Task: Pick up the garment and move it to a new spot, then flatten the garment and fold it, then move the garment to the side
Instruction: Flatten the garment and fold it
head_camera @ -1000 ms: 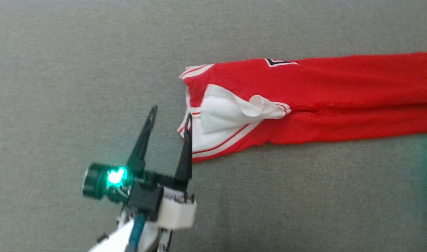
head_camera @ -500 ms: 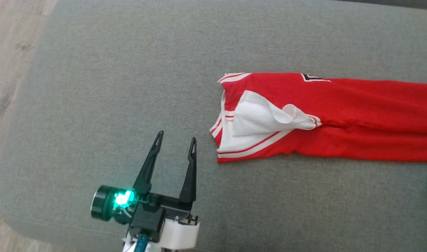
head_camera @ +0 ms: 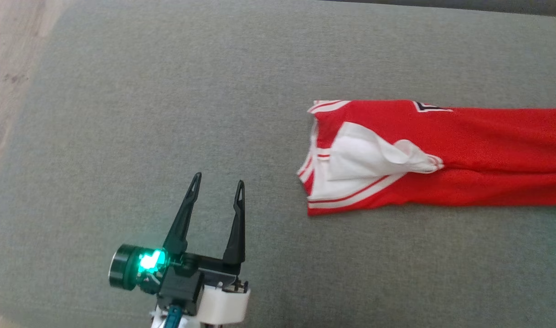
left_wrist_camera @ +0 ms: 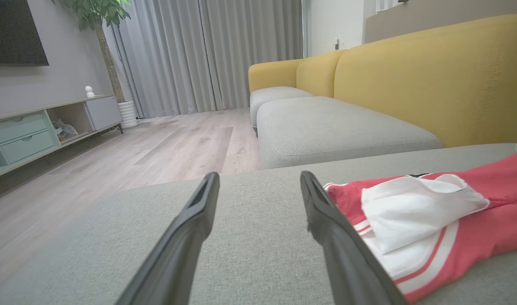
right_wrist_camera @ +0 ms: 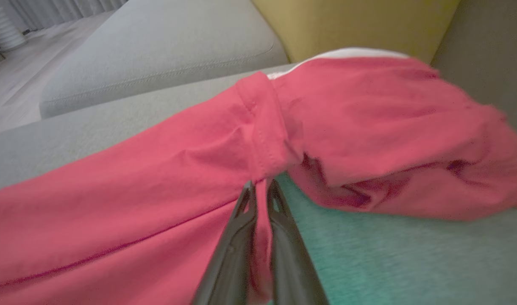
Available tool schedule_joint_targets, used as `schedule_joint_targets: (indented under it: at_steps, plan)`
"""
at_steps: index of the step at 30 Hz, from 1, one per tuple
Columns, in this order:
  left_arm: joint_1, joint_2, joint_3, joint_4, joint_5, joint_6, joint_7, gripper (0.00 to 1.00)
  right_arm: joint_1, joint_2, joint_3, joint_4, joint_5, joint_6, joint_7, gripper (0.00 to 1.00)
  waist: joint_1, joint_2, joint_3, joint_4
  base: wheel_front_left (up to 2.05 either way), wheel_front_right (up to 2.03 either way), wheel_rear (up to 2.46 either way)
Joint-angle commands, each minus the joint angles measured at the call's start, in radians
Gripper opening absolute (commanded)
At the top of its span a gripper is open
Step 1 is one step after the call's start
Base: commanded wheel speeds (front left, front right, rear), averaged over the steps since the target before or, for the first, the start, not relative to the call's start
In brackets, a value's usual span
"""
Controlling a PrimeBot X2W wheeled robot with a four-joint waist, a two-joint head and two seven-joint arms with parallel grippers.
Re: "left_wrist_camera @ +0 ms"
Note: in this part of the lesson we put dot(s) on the low wooden tv cabinet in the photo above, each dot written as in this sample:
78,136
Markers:
38,127

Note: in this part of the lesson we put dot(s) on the long yellow sofa backrest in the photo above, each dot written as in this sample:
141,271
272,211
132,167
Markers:
432,80

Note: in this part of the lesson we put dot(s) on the short yellow sofa backrest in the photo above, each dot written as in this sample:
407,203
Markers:
315,74

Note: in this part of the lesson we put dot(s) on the green indoor tree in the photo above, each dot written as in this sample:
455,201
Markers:
99,17

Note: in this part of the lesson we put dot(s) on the small white figurine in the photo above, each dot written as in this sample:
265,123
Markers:
89,91

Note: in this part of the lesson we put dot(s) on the red jersey with white trim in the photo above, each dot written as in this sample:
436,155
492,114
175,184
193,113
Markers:
474,228

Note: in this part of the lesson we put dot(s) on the grey pleated curtain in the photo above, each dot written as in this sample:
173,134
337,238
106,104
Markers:
254,42
165,55

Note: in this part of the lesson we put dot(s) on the black wall television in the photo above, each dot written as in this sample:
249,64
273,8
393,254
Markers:
12,34

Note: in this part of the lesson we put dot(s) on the mint green cabinet drawer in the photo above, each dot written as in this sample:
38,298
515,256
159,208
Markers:
27,147
19,127

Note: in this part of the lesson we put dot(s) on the large grey sofa seat cushion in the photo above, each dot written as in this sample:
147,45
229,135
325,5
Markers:
262,237

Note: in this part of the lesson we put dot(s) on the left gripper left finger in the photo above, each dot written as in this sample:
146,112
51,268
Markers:
178,254

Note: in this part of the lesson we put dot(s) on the medium grey sofa seat cushion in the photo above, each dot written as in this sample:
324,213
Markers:
334,131

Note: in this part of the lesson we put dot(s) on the grey cabinet door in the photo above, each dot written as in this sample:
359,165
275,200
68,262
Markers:
102,112

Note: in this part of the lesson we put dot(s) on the pale toy inside cabinet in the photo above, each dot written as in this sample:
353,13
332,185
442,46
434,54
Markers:
65,129

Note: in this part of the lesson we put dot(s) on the white ribbed plant pot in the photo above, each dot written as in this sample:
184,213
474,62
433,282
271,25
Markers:
128,114

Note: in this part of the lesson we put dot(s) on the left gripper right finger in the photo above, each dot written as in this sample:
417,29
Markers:
347,262

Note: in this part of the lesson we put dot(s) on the small grey sofa seat cushion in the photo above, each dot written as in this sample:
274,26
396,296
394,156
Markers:
271,95

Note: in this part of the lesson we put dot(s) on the yellow sofa armrest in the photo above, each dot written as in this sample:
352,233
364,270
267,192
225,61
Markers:
273,74

